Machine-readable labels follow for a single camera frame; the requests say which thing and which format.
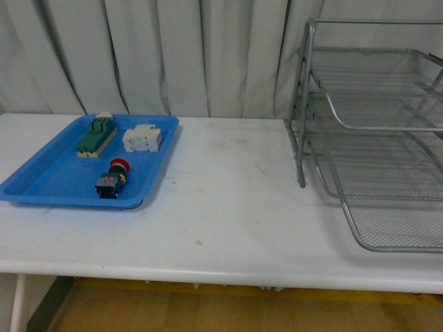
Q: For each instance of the white curtain backdrop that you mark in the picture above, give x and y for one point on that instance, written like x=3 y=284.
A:
x=227 y=59

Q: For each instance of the blue plastic tray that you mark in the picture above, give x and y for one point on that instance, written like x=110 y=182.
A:
x=55 y=175

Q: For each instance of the white table leg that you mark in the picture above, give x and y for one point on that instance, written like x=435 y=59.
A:
x=18 y=321

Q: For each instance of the silver mesh three-tier rack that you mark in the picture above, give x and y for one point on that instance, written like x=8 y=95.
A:
x=367 y=108

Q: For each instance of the white circuit breaker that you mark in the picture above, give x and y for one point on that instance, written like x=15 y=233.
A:
x=144 y=137

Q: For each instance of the red emergency stop button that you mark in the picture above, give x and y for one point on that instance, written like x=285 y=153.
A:
x=111 y=183

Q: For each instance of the green knife switch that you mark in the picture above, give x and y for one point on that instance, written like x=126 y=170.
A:
x=101 y=132

